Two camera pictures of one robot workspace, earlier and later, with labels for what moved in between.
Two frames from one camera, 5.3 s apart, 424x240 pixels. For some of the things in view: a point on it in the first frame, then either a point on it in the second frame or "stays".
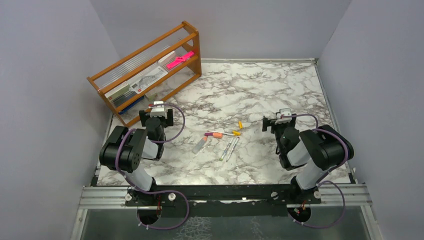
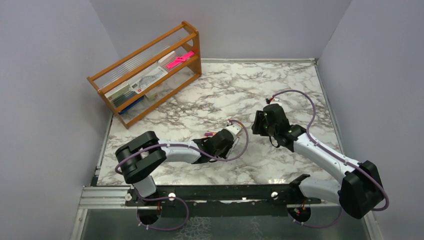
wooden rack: [144, 78] stays
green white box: [119, 95] stays
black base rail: [259, 200] stays
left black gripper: [167, 122] → [223, 155]
